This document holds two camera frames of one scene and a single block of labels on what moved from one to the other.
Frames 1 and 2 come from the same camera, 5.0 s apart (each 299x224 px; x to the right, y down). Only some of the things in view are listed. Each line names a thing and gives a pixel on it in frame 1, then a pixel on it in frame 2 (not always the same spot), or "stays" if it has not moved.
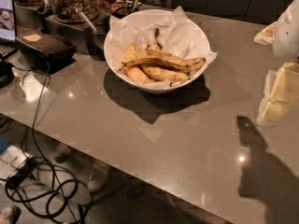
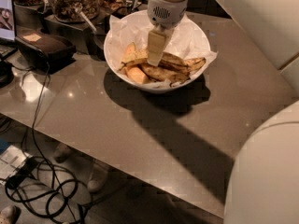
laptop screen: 7,16 stays
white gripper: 287,35 → 165,13
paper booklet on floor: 10,161 stays
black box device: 45,51 stays
